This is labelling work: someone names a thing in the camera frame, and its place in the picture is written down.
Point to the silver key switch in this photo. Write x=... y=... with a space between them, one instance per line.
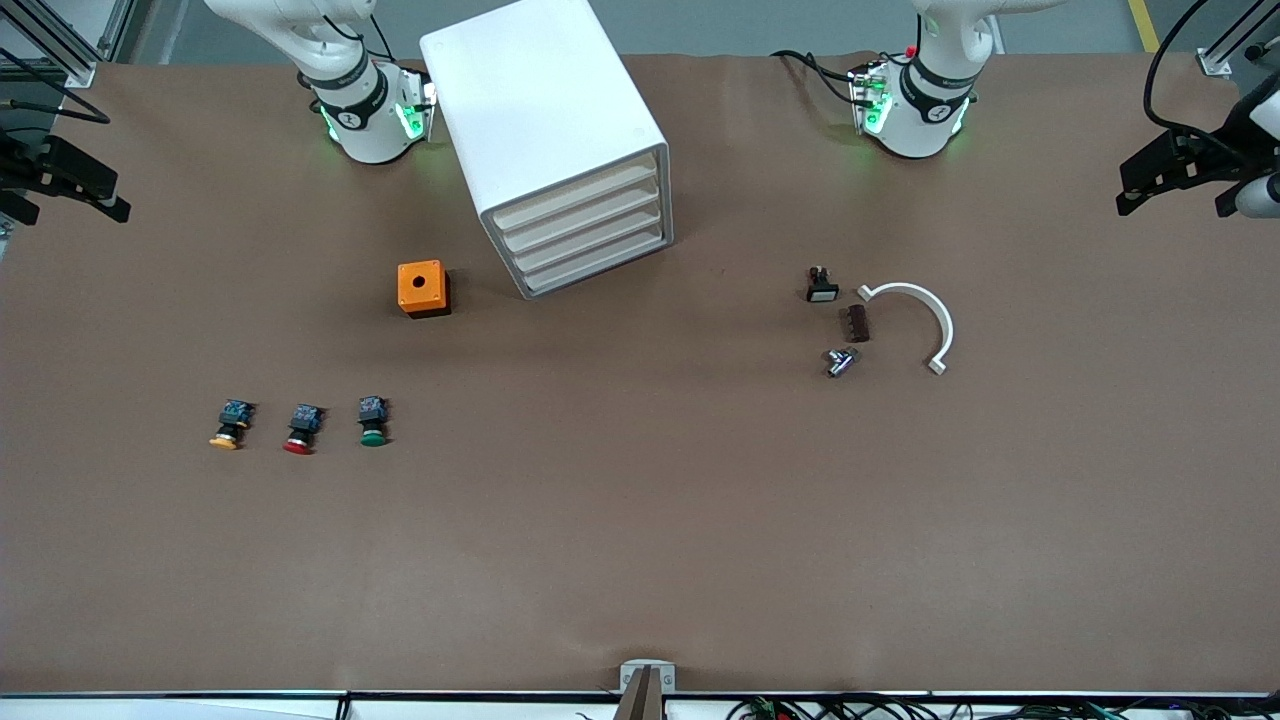
x=840 y=361

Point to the grey metal bracket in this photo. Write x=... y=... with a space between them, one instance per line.
x=630 y=675

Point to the aluminium frame profile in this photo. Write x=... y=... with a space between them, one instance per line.
x=1230 y=45
x=60 y=45

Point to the white-faced black switch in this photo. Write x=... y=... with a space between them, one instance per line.
x=822 y=288

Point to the orange box with hole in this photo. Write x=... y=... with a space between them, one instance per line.
x=420 y=285

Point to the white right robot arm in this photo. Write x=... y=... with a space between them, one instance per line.
x=360 y=110

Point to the yellow push button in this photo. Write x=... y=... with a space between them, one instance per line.
x=230 y=425

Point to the green push button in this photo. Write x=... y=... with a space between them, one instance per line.
x=373 y=422

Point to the white curved bracket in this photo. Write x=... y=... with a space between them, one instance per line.
x=938 y=312

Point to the brown terminal block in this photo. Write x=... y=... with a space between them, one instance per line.
x=856 y=323

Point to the brown post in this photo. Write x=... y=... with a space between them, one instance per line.
x=640 y=700

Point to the red push button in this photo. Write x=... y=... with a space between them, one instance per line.
x=302 y=430

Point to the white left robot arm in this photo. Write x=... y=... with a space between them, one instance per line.
x=925 y=100

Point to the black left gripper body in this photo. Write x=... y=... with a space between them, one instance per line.
x=1212 y=159

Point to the white table edge rail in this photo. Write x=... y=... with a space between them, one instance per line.
x=200 y=707

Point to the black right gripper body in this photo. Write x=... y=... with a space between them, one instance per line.
x=12 y=166

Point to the white drawer cabinet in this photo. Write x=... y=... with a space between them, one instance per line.
x=535 y=90

